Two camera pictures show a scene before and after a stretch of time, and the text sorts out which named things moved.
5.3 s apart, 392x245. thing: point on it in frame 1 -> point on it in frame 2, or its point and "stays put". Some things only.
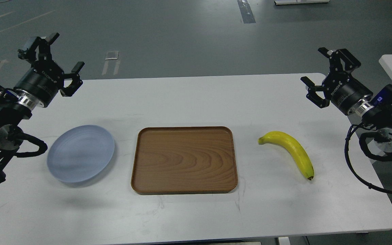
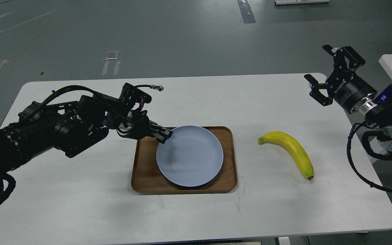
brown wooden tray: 178,160 stays put
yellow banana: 290,142 stays put
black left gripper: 44,80 -> 138,126
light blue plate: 79,153 -> 192,157
